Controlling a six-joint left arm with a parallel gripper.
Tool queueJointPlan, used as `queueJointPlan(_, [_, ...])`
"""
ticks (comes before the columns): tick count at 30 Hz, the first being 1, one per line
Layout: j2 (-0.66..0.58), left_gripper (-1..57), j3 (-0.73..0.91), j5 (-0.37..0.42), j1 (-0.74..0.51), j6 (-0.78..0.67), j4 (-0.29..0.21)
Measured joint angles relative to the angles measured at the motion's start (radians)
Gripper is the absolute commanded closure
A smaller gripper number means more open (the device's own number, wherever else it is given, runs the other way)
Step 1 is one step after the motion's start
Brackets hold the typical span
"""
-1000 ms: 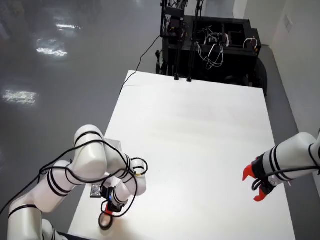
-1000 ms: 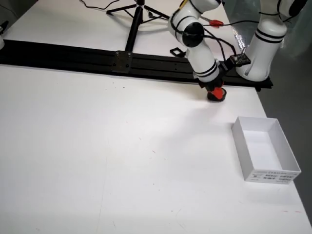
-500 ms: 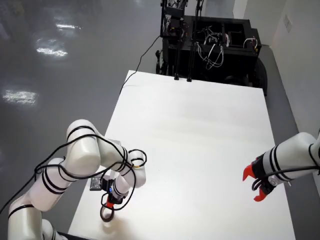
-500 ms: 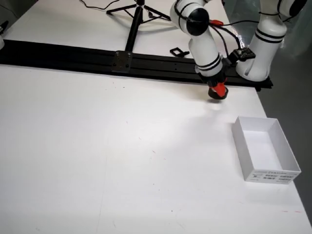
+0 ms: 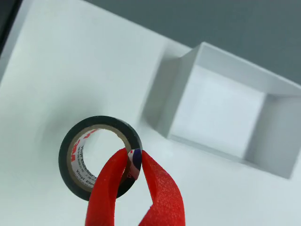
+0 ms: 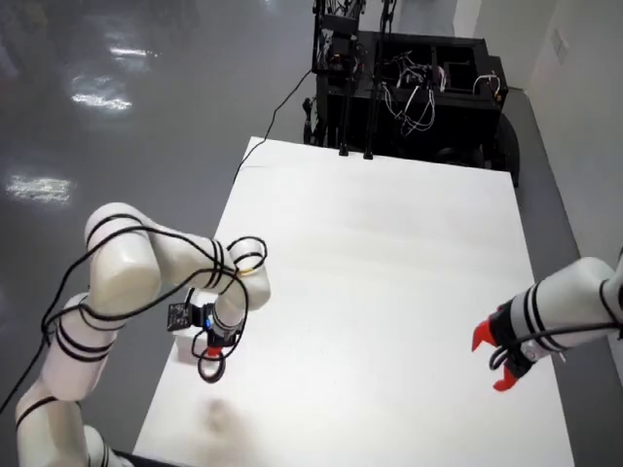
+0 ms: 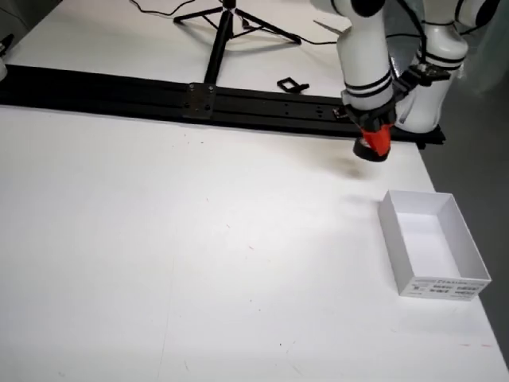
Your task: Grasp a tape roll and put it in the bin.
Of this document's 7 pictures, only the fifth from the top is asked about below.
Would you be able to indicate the white cardboard bin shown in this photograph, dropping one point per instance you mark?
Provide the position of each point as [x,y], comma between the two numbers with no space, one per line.
[223,106]

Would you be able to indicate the long black aluminium rail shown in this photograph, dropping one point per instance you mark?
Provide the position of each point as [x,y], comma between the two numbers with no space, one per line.
[5,21]

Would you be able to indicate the black electrical tape roll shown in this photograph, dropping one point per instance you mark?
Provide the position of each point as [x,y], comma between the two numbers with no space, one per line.
[63,162]

